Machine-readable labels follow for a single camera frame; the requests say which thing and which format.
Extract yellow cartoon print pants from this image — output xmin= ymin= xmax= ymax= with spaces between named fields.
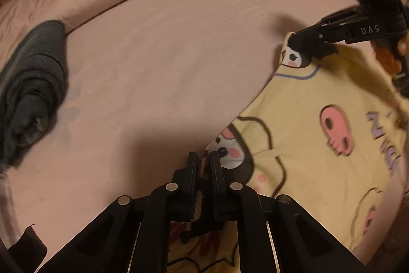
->
xmin=166 ymin=31 xmax=407 ymax=273

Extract right hand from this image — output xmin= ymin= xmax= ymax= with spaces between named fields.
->
xmin=397 ymin=32 xmax=409 ymax=56

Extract dark grey folded garment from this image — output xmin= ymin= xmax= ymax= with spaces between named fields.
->
xmin=1 ymin=20 xmax=68 ymax=167

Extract pink bed sheet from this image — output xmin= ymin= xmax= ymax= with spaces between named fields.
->
xmin=9 ymin=0 xmax=354 ymax=256

